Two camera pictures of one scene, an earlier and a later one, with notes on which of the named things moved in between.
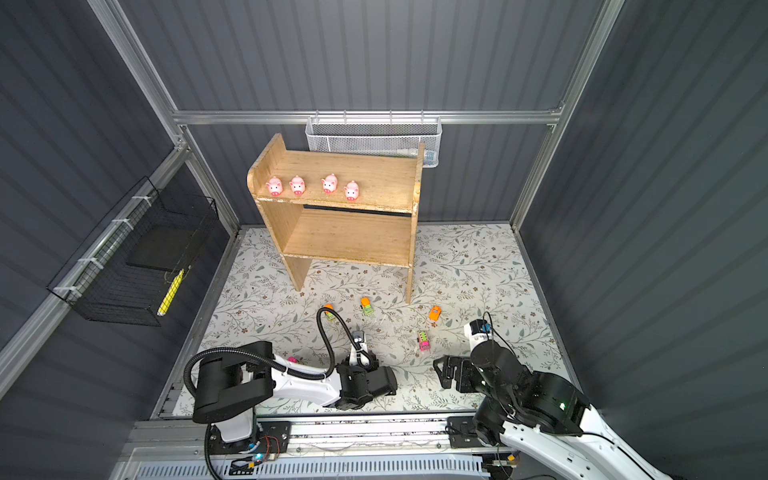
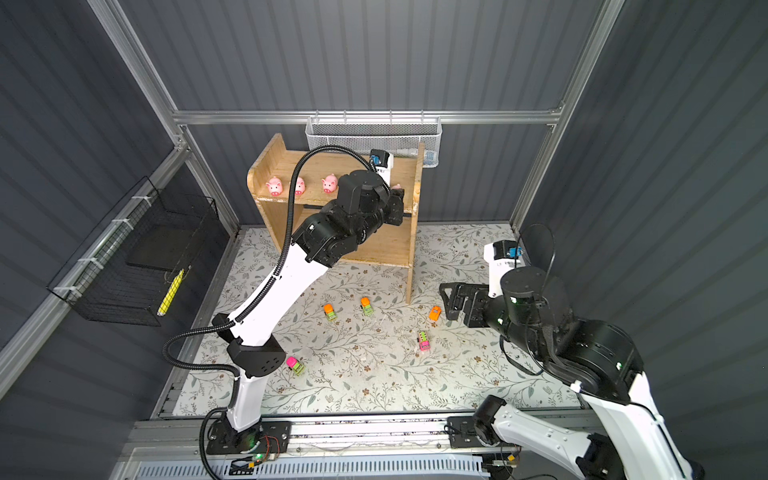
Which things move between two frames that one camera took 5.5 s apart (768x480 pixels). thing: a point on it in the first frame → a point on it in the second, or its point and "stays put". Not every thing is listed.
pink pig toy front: [330, 184] stays put
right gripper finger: [445, 370] → [455, 302]
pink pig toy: [275, 187] stays put
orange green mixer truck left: [329, 315] stays put
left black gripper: [375, 365] → [393, 216]
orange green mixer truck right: [365, 305] stays put
